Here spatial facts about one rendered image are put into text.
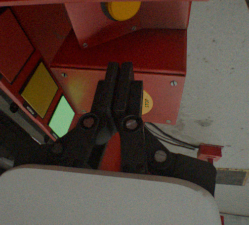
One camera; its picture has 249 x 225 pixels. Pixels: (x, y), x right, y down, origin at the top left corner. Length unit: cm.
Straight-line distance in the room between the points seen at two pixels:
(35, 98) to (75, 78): 5
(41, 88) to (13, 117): 13
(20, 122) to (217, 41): 104
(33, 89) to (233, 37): 107
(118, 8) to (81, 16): 4
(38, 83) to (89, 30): 8
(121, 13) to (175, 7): 6
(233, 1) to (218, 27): 14
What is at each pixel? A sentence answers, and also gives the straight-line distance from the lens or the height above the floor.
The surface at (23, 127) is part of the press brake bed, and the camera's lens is 36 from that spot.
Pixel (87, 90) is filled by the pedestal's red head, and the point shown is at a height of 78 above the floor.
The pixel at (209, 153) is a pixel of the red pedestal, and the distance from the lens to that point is 225.
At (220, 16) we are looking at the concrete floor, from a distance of 108.
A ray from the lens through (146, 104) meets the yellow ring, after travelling 24.
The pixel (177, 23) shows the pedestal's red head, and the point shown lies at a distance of 25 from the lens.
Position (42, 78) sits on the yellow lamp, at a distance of 22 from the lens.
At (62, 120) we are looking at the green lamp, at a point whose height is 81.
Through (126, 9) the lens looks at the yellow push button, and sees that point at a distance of 22.
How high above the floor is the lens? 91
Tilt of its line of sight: 33 degrees down
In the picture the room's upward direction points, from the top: 166 degrees counter-clockwise
